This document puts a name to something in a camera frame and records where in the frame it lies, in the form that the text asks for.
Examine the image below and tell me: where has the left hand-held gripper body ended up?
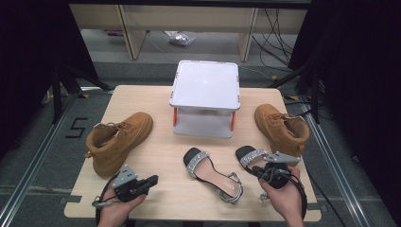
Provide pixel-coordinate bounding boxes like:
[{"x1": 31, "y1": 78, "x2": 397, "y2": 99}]
[{"x1": 112, "y1": 164, "x2": 149, "y2": 203}]

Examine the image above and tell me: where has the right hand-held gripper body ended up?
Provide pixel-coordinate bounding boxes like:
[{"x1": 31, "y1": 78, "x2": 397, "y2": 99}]
[{"x1": 263, "y1": 151, "x2": 301, "y2": 189}]

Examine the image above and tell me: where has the black rhinestone strap sandal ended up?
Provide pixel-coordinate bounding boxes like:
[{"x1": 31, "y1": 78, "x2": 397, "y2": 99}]
[
  {"x1": 183, "y1": 147, "x2": 244, "y2": 205},
  {"x1": 235, "y1": 145, "x2": 271, "y2": 202}
]

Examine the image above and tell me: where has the tan suede boot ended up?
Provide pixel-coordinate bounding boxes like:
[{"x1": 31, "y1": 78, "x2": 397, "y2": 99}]
[
  {"x1": 84, "y1": 111, "x2": 154, "y2": 178},
  {"x1": 253, "y1": 103, "x2": 311, "y2": 159}
]

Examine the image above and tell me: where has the white two-tier shoe rack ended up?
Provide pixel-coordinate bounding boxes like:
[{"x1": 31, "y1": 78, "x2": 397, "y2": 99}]
[{"x1": 168, "y1": 60, "x2": 241, "y2": 140}]

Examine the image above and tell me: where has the person's right hand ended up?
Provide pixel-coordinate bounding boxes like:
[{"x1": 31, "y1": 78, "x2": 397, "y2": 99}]
[{"x1": 258, "y1": 167, "x2": 305, "y2": 220}]

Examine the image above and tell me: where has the person's left hand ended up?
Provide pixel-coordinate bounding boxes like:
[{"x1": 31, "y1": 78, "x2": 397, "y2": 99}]
[{"x1": 97, "y1": 187, "x2": 148, "y2": 227}]

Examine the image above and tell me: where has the black metal stand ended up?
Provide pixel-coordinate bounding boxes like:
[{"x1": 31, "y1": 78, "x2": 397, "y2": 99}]
[
  {"x1": 268, "y1": 62, "x2": 322, "y2": 125},
  {"x1": 51, "y1": 62, "x2": 114, "y2": 124}
]

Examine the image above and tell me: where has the black curtain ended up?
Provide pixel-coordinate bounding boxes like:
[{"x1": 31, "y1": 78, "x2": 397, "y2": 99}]
[
  {"x1": 288, "y1": 0, "x2": 401, "y2": 218},
  {"x1": 0, "y1": 0, "x2": 99, "y2": 159}
]

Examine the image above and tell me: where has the crumpled clear plastic bag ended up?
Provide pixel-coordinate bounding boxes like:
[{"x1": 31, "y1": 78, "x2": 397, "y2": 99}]
[{"x1": 168, "y1": 31, "x2": 197, "y2": 47}]

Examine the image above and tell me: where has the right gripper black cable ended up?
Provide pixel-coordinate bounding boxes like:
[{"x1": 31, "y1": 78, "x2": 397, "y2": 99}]
[{"x1": 268, "y1": 168, "x2": 309, "y2": 220}]

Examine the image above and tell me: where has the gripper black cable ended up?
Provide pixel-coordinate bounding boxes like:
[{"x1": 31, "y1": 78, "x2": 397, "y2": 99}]
[
  {"x1": 92, "y1": 172, "x2": 122, "y2": 225},
  {"x1": 268, "y1": 168, "x2": 309, "y2": 220}
]

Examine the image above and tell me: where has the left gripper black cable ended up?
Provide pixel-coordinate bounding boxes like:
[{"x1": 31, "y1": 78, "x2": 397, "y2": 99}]
[{"x1": 92, "y1": 172, "x2": 122, "y2": 225}]

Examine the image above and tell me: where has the bundle of black floor cables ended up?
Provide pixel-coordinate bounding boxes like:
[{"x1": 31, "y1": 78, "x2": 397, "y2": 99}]
[{"x1": 252, "y1": 8, "x2": 299, "y2": 68}]

